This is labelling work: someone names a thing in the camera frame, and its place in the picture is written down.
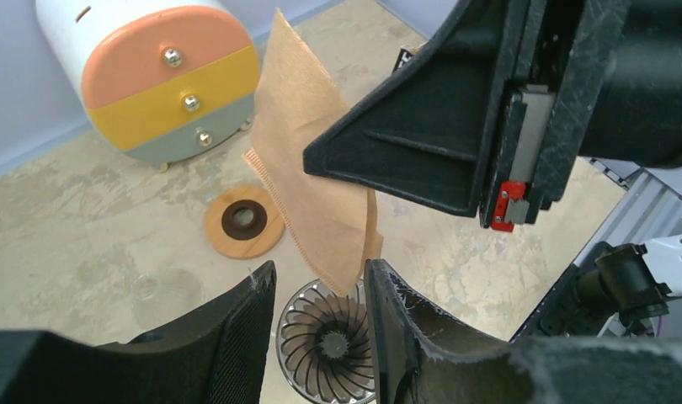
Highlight clear glass dripper cone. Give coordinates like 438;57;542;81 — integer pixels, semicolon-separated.
275;279;376;403

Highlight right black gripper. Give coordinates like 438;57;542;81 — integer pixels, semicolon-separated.
480;1;682;231

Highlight aluminium frame rail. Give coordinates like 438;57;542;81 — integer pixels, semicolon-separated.
573;158;682;264

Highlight brown paper coffee filter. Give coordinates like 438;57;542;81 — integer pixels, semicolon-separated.
244;10;383;295

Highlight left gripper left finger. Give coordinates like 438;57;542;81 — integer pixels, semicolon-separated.
0;261;277;403

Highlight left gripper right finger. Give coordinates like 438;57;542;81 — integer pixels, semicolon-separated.
364;259;682;403

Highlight round three-drawer storage box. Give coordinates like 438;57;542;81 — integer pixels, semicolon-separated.
35;0;259;166

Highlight orange coffee filter box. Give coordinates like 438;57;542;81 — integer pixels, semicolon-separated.
392;45;423;72

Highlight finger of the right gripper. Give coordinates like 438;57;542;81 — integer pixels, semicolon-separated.
303;1;530;217

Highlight light wooden ring coaster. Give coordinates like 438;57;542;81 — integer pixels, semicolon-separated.
203;185;285;259

